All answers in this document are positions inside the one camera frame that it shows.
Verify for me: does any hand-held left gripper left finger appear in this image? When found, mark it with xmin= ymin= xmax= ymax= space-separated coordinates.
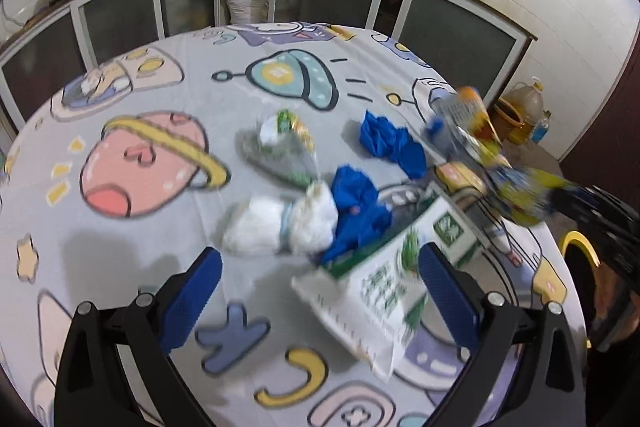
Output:
xmin=52 ymin=246 xmax=224 ymax=427

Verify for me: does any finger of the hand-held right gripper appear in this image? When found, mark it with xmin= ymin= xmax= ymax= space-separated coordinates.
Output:
xmin=552 ymin=184 xmax=603 ymax=233

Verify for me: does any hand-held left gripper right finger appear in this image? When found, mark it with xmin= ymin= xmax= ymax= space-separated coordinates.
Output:
xmin=418 ymin=242 xmax=587 ymax=427

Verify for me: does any black yellow-rimmed trash bin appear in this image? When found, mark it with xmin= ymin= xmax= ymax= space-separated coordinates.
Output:
xmin=559 ymin=229 xmax=640 ymax=358

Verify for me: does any blue and yellow snack bag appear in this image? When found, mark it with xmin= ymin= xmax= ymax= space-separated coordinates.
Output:
xmin=487 ymin=164 xmax=569 ymax=228

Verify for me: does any green and white packet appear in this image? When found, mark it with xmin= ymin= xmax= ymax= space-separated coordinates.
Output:
xmin=292 ymin=196 xmax=484 ymax=379

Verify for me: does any long yellow carton box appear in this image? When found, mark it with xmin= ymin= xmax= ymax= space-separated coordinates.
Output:
xmin=434 ymin=161 xmax=489 ymax=196

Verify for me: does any orange cartoon snack bag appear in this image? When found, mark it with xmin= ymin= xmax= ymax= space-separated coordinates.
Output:
xmin=424 ymin=85 xmax=511 ymax=170

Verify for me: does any cartoon printed tablecloth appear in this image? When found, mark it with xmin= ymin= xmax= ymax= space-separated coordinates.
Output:
xmin=0 ymin=22 xmax=592 ymax=427

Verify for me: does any clear water bottle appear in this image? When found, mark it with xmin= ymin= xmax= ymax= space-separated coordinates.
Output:
xmin=529 ymin=109 xmax=553 ymax=146

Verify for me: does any brown wooden door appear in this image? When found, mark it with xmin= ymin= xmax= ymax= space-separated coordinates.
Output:
xmin=557 ymin=22 xmax=640 ymax=208

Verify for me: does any white crumpled tissue wad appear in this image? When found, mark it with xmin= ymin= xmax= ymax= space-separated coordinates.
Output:
xmin=222 ymin=180 xmax=340 ymax=258

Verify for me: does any brown plastic bin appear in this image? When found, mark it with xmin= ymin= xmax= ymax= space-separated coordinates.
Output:
xmin=492 ymin=99 xmax=524 ymax=143

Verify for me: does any large cooking oil jug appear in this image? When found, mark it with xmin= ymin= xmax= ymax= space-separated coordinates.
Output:
xmin=502 ymin=76 xmax=545 ymax=146

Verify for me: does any blue glove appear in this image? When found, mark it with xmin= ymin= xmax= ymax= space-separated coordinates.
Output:
xmin=359 ymin=109 xmax=429 ymax=180
xmin=319 ymin=164 xmax=394 ymax=266

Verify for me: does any clear bag with green print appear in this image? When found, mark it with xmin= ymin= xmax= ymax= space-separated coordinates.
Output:
xmin=242 ymin=109 xmax=319 ymax=186

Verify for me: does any glass door kitchen cabinet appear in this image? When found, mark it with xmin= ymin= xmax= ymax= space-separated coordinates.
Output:
xmin=0 ymin=0 xmax=539 ymax=134

